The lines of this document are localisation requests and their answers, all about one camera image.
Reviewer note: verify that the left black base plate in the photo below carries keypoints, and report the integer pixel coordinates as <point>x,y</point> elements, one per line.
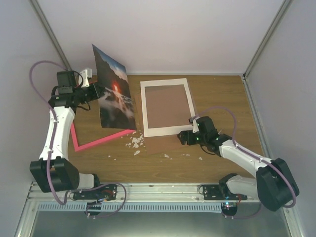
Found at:
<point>105,193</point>

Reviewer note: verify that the grey slotted cable duct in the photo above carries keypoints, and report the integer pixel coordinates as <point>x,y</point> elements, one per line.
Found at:
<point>138,207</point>

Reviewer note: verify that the vertical aluminium post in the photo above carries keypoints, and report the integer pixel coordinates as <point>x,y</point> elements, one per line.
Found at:
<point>267,36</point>
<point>49,31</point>

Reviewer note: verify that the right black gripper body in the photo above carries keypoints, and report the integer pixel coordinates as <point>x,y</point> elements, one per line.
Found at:
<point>190,141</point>

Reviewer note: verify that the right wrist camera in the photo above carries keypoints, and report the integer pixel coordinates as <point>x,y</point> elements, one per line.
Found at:
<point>193,122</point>

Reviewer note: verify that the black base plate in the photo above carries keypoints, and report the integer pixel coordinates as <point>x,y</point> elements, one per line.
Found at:
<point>105,193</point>
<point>219,192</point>

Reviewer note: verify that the broken glass shards pile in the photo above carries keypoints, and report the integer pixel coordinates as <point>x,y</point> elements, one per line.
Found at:
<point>134,142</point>

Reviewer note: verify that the aluminium mounting rail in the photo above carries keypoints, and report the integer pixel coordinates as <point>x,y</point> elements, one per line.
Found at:
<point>147,192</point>

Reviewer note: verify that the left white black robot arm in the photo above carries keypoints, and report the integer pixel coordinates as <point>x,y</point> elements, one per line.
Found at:
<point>53,166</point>

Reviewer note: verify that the right vertical aluminium post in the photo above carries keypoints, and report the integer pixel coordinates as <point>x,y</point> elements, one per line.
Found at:
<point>267,36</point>

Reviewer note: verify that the brown fibreboard backing board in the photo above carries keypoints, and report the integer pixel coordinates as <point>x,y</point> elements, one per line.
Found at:
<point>167,106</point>

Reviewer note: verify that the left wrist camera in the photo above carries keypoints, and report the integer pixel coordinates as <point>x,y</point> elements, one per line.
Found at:
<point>84,77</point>

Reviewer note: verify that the left vertical aluminium post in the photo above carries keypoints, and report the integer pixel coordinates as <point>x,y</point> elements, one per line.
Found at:
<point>49,31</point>

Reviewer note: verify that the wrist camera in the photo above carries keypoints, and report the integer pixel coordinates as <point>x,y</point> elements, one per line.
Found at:
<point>84,77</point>
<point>193,122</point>

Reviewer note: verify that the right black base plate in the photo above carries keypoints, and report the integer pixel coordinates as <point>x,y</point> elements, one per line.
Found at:
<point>219,192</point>

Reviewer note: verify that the sunset landscape photo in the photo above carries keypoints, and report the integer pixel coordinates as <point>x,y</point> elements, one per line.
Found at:
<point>115,105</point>

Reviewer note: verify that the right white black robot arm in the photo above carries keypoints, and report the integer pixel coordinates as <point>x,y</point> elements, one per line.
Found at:
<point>272,182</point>

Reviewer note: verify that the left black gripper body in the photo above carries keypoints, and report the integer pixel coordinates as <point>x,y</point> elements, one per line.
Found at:
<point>88,97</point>

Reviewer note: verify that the pink picture frame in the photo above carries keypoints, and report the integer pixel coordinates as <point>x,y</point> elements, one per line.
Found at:
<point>78,148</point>

